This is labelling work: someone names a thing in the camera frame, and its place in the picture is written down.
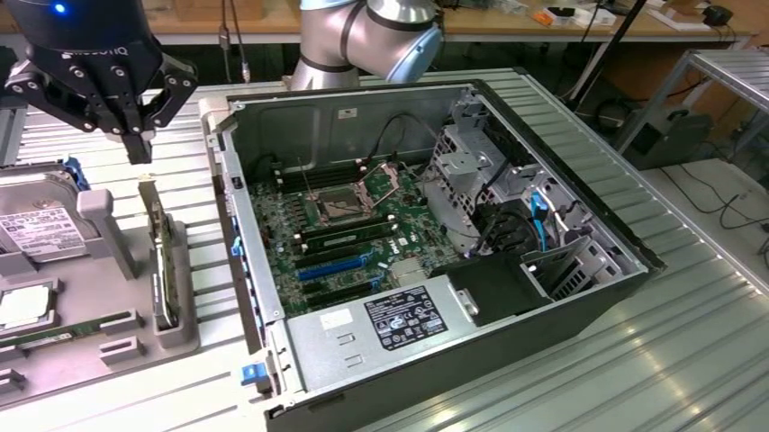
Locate black cable bundle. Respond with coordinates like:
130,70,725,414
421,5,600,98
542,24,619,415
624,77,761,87
474,202,535,257

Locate perforated silver drive cage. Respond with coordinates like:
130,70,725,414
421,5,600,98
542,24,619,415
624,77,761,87
419,121,587,253

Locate green motherboard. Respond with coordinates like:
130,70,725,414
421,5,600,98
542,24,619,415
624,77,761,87
248,161,458,314

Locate black tripod pole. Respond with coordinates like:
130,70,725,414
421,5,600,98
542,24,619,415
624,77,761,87
567,0,654,112

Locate green RAM stick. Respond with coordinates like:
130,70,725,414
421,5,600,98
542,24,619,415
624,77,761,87
303,222,395,252
0,314,130,350

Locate black hanging cable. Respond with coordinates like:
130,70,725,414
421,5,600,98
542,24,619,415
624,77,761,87
216,0,252,85

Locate black PC case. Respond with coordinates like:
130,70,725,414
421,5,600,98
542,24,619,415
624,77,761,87
197,78,667,422

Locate blue expansion card retainer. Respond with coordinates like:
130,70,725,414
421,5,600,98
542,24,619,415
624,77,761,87
227,215,269,328

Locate black floor device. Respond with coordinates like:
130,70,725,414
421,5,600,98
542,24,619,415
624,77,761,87
623,109,717,171

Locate black power adapter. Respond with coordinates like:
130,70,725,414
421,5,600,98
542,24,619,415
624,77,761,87
702,4,734,27

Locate long black expansion slot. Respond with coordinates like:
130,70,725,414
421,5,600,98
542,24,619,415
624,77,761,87
292,247,372,270
303,281,377,305
305,294,373,312

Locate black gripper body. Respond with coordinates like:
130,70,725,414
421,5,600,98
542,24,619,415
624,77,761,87
4,0,165,98

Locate slotted silver disk bay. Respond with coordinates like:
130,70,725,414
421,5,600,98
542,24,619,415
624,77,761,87
519,233,630,302

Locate metal socket cover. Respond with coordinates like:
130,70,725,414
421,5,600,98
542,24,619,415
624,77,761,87
356,161,401,211

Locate white flat box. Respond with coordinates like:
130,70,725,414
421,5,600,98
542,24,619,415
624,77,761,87
644,0,714,32

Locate wooden workbench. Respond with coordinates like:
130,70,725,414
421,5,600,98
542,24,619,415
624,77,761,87
0,0,759,46

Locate silver chipset heatsink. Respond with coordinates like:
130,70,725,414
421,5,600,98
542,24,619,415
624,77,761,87
389,258,431,284

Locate silver hard disk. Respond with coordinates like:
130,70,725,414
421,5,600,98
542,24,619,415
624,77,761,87
0,168,101,265

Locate grey parts rack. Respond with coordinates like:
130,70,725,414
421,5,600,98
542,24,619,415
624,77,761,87
0,188,203,409

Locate black coiled cable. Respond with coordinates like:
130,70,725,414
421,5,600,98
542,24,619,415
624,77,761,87
594,96,635,131

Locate blue wire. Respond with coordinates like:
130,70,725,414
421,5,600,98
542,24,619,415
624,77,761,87
527,191,551,253

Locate green graphics card black cooler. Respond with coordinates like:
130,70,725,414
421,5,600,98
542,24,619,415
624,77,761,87
136,177,181,329

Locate orange and white box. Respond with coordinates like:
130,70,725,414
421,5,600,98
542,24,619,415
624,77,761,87
531,4,619,28

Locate black RAM slot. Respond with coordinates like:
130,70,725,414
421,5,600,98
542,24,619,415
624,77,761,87
272,157,368,177
293,216,397,242
275,166,368,186
276,171,368,192
293,212,397,239
273,162,368,182
296,219,397,245

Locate silver CPU socket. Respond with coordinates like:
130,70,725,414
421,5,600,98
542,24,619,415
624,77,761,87
308,184,371,226

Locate blue expansion slot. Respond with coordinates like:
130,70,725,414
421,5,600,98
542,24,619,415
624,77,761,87
295,253,371,281

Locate thin black wire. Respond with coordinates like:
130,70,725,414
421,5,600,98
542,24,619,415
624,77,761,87
368,112,446,161

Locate grey power supply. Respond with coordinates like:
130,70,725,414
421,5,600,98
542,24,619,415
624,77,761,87
284,274,482,392

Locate aluminium frame table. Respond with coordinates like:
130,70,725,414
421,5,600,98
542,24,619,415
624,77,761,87
611,48,769,166

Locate blue disk bracket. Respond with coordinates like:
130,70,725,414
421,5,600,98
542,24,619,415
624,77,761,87
58,154,92,193

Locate thin metal locking lever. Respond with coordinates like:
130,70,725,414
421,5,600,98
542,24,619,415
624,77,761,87
296,156,317,202

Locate silver CPU chip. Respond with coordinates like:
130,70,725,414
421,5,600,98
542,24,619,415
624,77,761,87
0,285,53,332

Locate grey metal frame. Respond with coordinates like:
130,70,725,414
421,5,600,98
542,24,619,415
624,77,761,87
0,105,29,167

